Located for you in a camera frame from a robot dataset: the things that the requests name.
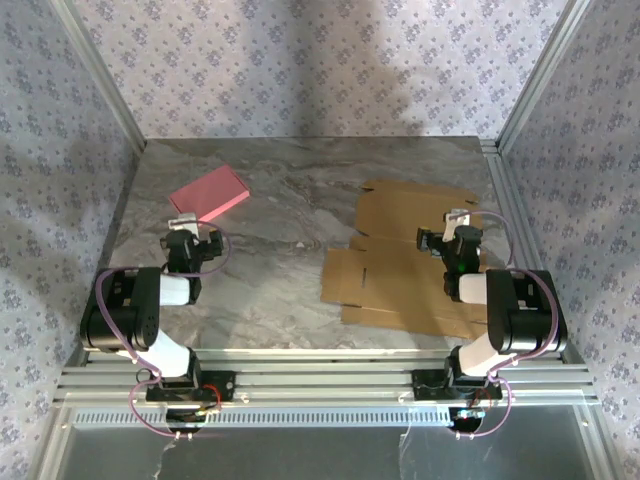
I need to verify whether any brown cardboard box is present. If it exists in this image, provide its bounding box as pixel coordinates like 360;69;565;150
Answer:
319;178;489;341

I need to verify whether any pink flat box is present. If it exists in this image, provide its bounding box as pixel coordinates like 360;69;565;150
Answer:
168;164;251;222

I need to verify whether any grey metal sheet panel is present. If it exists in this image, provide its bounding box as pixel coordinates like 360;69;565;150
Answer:
37;405;619;480

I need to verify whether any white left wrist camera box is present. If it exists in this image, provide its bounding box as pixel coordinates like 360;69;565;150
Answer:
168;212;199;232

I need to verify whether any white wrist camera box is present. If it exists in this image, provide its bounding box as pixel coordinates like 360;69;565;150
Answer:
168;212;199;232
444;208;472;242

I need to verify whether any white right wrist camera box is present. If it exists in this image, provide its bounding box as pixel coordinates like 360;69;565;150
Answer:
444;208;472;242

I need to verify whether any aluminium side rail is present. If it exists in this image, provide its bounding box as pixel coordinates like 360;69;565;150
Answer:
479;139;586;366

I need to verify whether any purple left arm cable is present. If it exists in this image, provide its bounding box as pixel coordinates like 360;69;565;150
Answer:
96;218;232;441

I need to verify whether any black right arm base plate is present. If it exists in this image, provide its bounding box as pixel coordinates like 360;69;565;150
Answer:
410;368;503;401

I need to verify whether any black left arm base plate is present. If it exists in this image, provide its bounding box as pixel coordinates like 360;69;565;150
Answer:
145;370;236;402

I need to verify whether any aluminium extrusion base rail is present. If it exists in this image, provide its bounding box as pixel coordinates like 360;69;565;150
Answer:
54;348;600;407

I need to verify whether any aluminium frame post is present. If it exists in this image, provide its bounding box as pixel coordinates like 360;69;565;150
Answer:
49;0;149;156
496;0;595;154

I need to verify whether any grey slotted cable duct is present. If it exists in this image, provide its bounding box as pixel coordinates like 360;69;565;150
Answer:
72;405;454;426

